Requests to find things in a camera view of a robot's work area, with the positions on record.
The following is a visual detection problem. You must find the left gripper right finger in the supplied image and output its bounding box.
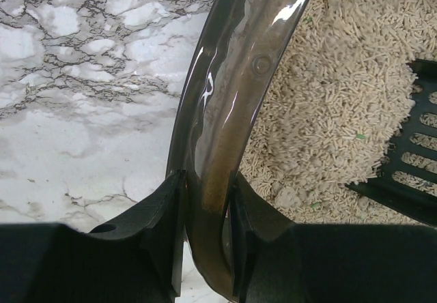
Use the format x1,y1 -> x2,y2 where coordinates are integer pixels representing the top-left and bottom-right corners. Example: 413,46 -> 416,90
230,175 -> 436,302

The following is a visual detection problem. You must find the black litter scoop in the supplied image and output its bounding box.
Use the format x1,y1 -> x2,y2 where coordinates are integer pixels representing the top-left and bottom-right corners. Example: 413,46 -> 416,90
348,59 -> 436,227

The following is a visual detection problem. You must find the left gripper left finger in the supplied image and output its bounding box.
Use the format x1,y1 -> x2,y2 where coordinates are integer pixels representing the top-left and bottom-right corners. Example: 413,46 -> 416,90
1,171 -> 186,302

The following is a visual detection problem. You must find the beige cat litter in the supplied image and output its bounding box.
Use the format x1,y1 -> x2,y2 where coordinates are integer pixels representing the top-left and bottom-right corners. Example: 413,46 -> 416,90
240,0 -> 436,224

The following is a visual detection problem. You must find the dark grey litter box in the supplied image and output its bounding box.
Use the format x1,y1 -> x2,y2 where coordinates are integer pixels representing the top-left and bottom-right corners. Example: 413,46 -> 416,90
167,0 -> 310,301

